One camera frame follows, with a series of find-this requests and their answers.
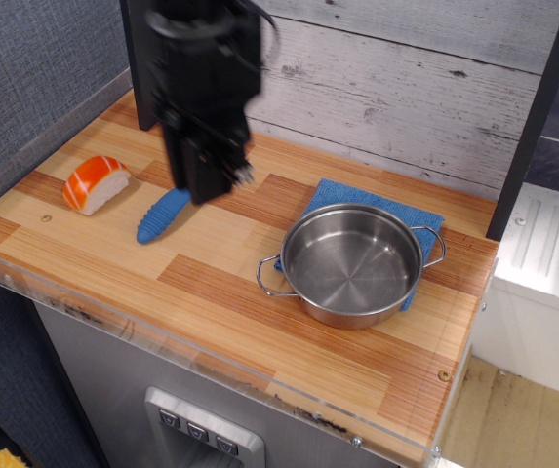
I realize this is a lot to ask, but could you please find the black right frame post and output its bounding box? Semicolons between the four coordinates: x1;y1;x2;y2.
486;27;559;242

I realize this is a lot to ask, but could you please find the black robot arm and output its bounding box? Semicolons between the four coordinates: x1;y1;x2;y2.
145;1;261;205

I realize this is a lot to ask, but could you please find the blue cloth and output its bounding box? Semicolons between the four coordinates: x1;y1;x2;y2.
272;177;446;313

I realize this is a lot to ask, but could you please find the silver dispenser button panel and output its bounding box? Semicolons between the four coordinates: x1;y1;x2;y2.
144;386;266;467

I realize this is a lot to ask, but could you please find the grey toy fridge cabinet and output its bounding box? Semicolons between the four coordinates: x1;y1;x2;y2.
36;305;390;467

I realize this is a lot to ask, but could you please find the yellow toy object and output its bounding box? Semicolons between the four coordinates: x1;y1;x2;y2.
0;449;27;468

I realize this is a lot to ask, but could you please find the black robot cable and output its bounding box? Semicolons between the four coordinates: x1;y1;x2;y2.
239;0;281;64

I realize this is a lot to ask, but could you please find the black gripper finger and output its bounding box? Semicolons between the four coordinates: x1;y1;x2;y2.
162;122;187;189
183;137;240;204

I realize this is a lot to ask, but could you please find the salmon sushi toy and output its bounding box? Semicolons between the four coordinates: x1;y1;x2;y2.
62;155;132;215

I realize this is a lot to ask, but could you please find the white toy sink unit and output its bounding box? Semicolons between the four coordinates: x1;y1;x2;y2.
471;184;559;391

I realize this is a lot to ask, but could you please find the blue handled metal fork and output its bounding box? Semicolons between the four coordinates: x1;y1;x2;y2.
137;188;191;245

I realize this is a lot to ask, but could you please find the black left frame post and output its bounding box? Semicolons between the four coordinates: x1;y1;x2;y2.
119;0;160;131

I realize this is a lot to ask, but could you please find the black frame post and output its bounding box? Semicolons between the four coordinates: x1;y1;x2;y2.
486;27;559;242
119;0;160;131

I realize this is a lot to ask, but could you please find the stainless steel pot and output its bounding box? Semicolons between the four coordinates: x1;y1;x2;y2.
257;202;447;330

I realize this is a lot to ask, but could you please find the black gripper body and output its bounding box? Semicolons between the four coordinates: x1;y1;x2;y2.
149;19;261;184

